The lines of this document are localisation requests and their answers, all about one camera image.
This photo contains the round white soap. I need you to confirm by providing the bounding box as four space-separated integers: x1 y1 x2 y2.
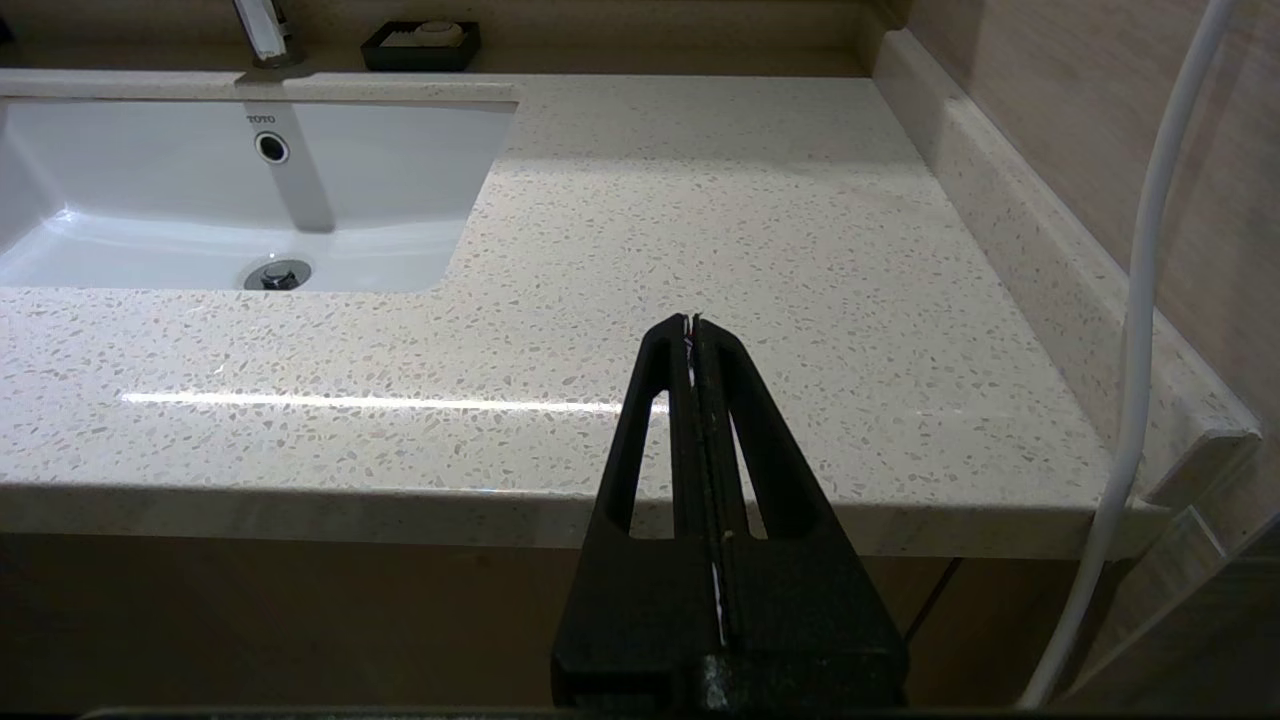
385 21 467 47

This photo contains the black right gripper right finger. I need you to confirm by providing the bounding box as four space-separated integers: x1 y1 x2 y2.
696 314 906 709

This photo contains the wooden vanity cabinet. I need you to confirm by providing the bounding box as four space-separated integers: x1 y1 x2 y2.
0 528 1091 713

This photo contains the speckled stone backsplash ledge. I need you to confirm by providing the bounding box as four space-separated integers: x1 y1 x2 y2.
870 28 1263 506

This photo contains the white cable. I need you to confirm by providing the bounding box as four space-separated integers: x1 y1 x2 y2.
1018 0 1241 709

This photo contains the white sink basin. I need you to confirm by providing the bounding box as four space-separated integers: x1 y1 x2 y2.
0 82 523 294

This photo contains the black soap dish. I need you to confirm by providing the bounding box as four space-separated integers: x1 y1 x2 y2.
361 21 482 73

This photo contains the chrome sink drain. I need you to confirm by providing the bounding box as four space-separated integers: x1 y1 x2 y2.
244 259 313 292

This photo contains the chrome faucet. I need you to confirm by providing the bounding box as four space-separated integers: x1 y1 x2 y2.
233 0 304 69

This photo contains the clear glass partition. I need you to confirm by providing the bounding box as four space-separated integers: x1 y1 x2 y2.
1055 425 1280 716

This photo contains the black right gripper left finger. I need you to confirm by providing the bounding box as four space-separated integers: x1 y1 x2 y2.
552 314 721 709

